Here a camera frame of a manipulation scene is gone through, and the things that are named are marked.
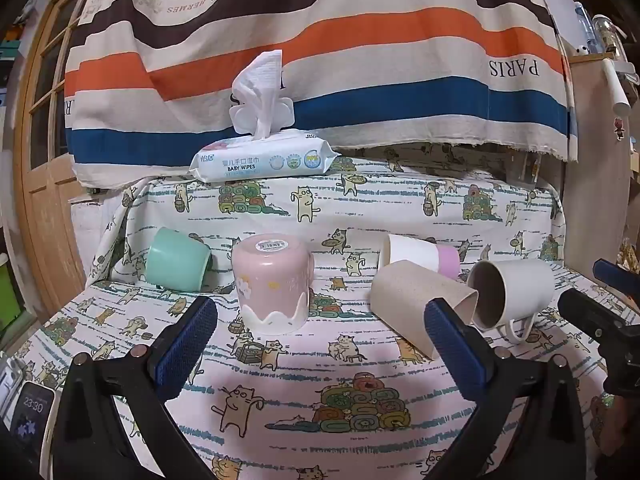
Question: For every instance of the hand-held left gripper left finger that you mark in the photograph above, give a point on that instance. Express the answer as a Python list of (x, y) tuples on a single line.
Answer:
[(186, 345)]

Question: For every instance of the white paper roll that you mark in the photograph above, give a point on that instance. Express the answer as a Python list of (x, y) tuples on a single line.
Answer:
[(616, 85)]

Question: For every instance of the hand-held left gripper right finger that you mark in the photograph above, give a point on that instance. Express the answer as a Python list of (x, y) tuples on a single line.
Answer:
[(456, 347)]

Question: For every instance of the wooden cabinet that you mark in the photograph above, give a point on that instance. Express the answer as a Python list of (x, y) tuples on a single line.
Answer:
[(600, 185)]

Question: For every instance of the clear plastic container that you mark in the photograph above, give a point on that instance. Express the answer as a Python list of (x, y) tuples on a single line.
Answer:
[(522, 169)]

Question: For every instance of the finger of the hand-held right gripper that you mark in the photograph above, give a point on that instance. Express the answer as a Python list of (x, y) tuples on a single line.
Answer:
[(617, 272), (587, 310)]

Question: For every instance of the cat print tablecloth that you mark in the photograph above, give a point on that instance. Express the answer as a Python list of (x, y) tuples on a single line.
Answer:
[(300, 385)]

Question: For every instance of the baby wipes pack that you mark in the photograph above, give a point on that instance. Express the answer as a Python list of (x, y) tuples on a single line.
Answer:
[(260, 160)]

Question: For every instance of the glass jar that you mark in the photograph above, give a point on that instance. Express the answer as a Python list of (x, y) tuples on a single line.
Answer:
[(610, 35)]

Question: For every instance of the beige cup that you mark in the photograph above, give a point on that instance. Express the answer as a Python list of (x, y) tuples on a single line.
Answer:
[(410, 295)]

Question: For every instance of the clear plastic bottle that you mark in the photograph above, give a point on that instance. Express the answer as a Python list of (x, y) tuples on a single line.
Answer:
[(585, 27)]

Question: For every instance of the pink cup with white base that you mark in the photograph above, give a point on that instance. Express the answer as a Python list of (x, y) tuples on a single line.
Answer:
[(270, 280)]

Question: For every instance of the smartphone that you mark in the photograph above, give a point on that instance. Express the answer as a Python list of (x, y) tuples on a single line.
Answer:
[(31, 417)]

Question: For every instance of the white and lilac cup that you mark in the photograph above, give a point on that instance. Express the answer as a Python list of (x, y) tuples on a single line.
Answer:
[(415, 255)]

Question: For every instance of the mint green cup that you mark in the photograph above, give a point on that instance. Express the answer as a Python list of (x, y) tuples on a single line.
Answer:
[(180, 262)]

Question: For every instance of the striped cloth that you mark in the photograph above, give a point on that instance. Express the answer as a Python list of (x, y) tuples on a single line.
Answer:
[(350, 60)]

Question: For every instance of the wooden door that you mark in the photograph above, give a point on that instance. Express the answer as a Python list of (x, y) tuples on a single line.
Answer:
[(50, 160)]

